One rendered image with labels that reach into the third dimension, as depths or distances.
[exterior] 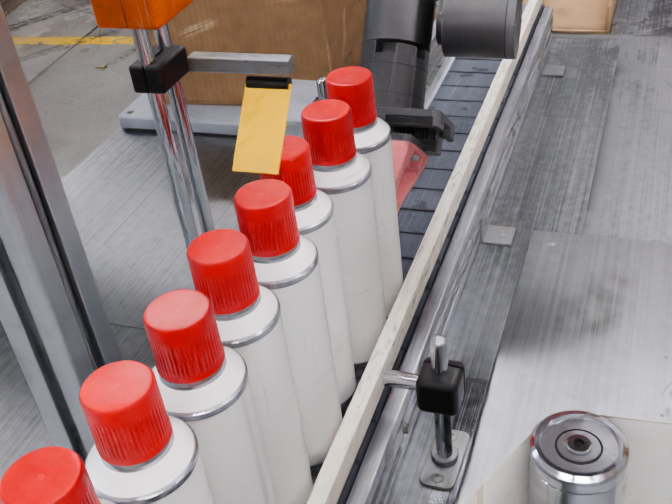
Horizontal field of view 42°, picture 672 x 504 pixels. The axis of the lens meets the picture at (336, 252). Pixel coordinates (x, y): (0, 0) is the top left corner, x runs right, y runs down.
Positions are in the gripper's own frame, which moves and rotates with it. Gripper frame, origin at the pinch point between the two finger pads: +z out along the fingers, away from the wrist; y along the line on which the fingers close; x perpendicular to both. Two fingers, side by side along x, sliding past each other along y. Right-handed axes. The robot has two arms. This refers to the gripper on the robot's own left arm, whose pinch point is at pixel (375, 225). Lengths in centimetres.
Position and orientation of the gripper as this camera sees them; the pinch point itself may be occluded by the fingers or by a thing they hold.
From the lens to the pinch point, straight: 72.3
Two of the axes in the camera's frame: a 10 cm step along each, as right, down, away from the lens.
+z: -1.1, 9.9, -0.4
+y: 9.4, 1.0, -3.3
